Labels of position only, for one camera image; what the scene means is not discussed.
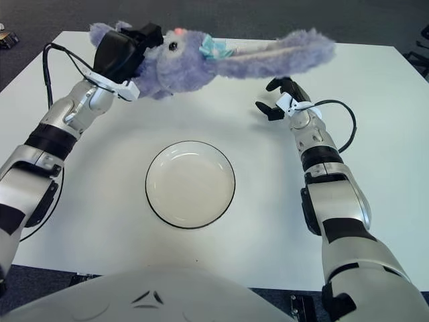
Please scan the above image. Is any black office chair base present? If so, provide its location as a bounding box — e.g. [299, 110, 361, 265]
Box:
[404, 28, 429, 81]

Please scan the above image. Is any black and orange box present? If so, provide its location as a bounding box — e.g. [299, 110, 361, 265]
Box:
[0, 32, 20, 51]

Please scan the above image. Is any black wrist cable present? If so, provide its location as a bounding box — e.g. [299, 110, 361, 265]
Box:
[18, 42, 108, 242]
[301, 99, 357, 154]

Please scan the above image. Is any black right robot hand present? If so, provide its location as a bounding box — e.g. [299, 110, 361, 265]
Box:
[255, 76, 312, 122]

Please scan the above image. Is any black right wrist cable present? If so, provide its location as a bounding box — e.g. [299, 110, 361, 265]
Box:
[301, 99, 357, 154]

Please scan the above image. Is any white plate with black rim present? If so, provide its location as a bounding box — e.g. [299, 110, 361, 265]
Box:
[145, 140, 237, 230]

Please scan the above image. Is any grey robot torso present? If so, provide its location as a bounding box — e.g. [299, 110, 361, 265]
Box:
[0, 266, 296, 322]

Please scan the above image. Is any purple plush bunny doll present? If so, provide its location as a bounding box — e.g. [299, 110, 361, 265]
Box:
[88, 20, 337, 101]

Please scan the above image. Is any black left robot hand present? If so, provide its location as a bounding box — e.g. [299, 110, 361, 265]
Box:
[92, 22, 165, 85]

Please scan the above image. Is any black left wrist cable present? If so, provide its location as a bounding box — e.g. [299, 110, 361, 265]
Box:
[18, 42, 108, 242]

